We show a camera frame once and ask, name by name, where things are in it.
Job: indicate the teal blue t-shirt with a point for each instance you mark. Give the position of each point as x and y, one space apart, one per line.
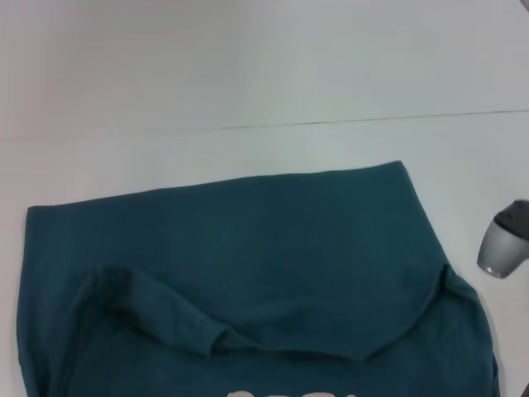
248 269

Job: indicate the silver and black right robot arm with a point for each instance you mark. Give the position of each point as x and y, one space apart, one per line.
502 244

